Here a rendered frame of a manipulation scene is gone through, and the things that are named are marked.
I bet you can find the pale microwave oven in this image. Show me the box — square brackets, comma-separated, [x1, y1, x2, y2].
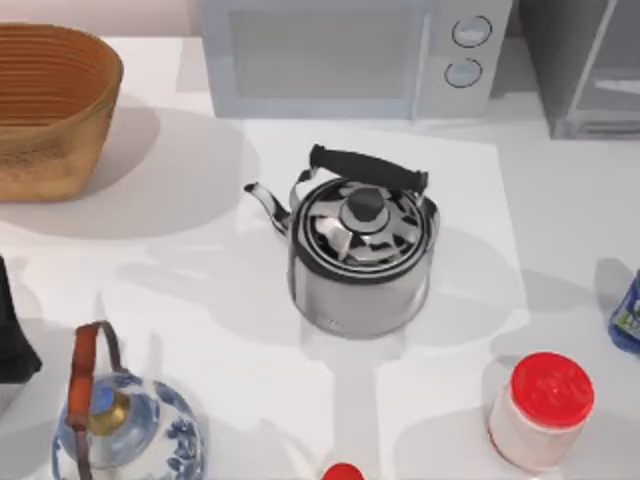
[195, 0, 516, 122]

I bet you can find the round microwave knob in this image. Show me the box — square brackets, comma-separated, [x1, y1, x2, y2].
[443, 56, 484, 90]
[451, 13, 494, 47]

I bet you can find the red cap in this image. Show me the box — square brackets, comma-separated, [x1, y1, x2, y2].
[320, 462, 365, 480]

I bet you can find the blue and white porcelain teapot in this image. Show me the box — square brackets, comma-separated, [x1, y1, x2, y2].
[51, 321, 207, 480]

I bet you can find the white jar with red lid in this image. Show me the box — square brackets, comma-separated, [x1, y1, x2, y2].
[488, 351, 596, 474]

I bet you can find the woven brown basket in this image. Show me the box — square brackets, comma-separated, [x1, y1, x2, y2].
[0, 23, 125, 203]

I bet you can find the blue bottle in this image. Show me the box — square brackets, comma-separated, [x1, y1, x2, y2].
[607, 269, 640, 357]

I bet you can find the steel kettle with black handle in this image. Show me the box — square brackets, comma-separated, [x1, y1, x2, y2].
[243, 143, 442, 340]

